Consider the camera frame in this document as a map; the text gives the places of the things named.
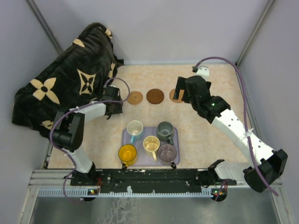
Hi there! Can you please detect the lavender plastic tray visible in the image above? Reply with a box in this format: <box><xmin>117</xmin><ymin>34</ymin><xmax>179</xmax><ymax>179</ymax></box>
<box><xmin>121</xmin><ymin>127</ymin><xmax>168</xmax><ymax>167</ymax></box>

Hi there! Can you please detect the grey-green mug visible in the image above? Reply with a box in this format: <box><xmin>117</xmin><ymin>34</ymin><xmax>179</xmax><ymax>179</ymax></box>
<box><xmin>156</xmin><ymin>121</ymin><xmax>174</xmax><ymax>145</ymax></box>

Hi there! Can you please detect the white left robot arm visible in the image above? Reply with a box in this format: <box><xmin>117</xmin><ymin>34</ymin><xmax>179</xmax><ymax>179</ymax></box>
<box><xmin>50</xmin><ymin>85</ymin><xmax>123</xmax><ymax>186</ymax></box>

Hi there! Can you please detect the cream mug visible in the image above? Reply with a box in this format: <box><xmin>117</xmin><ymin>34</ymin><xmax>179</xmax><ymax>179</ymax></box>
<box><xmin>142</xmin><ymin>136</ymin><xmax>160</xmax><ymax>162</ymax></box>

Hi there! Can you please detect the purple mug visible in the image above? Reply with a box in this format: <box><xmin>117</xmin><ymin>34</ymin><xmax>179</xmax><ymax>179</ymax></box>
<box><xmin>158</xmin><ymin>144</ymin><xmax>177</xmax><ymax>169</ymax></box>

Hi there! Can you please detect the yellow mug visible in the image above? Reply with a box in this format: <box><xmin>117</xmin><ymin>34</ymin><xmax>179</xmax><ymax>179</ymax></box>
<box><xmin>118</xmin><ymin>144</ymin><xmax>137</xmax><ymax>169</ymax></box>

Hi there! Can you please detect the grey aluminium frame rail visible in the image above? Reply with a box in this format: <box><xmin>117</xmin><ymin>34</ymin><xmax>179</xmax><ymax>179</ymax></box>
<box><xmin>235</xmin><ymin>0</ymin><xmax>277</xmax><ymax>68</ymax></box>

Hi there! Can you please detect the light wooden coaster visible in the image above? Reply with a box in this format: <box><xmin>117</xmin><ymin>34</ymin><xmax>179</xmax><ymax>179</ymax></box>
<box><xmin>127</xmin><ymin>91</ymin><xmax>143</xmax><ymax>105</ymax></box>

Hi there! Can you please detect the light woven coaster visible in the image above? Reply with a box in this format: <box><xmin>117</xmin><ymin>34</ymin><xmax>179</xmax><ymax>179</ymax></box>
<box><xmin>169</xmin><ymin>89</ymin><xmax>184</xmax><ymax>103</ymax></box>

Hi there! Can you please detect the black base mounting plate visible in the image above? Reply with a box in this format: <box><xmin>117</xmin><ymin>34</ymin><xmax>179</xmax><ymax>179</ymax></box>
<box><xmin>84</xmin><ymin>168</ymin><xmax>224</xmax><ymax>193</ymax></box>

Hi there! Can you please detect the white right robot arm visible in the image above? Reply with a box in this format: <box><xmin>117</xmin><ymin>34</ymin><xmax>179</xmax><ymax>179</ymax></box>
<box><xmin>173</xmin><ymin>66</ymin><xmax>288</xmax><ymax>193</ymax></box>

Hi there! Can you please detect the dark brown round coaster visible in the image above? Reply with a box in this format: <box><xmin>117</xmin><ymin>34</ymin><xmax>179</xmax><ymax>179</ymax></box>
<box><xmin>146</xmin><ymin>89</ymin><xmax>164</xmax><ymax>105</ymax></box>

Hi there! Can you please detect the white toothed cable rail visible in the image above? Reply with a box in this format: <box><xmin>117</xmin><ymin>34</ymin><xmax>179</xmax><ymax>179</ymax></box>
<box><xmin>37</xmin><ymin>188</ymin><xmax>225</xmax><ymax>198</ymax></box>

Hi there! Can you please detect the black floral blanket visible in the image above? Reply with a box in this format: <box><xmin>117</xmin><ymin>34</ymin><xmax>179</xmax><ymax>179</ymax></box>
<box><xmin>12</xmin><ymin>22</ymin><xmax>123</xmax><ymax>138</ymax></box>

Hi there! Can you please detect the white and blue mug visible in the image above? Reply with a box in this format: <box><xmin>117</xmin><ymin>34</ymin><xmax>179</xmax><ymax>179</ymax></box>
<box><xmin>127</xmin><ymin>120</ymin><xmax>143</xmax><ymax>144</ymax></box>

